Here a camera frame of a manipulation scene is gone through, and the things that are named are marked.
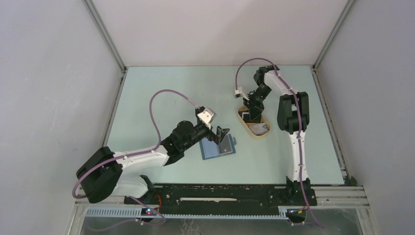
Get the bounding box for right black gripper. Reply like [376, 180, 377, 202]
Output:
[243, 83, 272, 121]

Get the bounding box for grey credit card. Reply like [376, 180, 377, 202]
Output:
[218, 135, 234, 155]

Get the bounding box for blue leather card holder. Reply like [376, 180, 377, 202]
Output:
[199, 134, 236, 160]

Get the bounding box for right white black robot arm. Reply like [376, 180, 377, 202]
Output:
[243, 66, 310, 205]

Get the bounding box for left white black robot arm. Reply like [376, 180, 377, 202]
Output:
[76, 121, 230, 204]

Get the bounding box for card in tray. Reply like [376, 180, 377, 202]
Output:
[249, 122, 269, 136]

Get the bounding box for oval wooden tray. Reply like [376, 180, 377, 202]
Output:
[237, 105, 271, 139]

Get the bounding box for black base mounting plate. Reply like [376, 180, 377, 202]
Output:
[139, 184, 317, 214]

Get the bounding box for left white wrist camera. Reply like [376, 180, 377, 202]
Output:
[195, 106, 216, 129]

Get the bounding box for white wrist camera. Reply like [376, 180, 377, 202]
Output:
[233, 87, 250, 100]
[195, 106, 216, 129]

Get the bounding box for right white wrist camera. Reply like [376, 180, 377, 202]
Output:
[233, 87, 250, 100]

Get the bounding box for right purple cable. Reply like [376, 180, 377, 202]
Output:
[234, 57, 325, 229]

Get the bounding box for purple cable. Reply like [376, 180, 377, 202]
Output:
[71, 89, 202, 199]
[234, 57, 325, 229]

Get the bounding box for white cable duct strip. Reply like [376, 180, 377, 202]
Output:
[85, 207, 287, 219]

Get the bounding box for aluminium frame rail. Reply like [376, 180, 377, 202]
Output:
[74, 186, 370, 209]

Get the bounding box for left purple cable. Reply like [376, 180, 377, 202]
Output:
[71, 89, 202, 199]

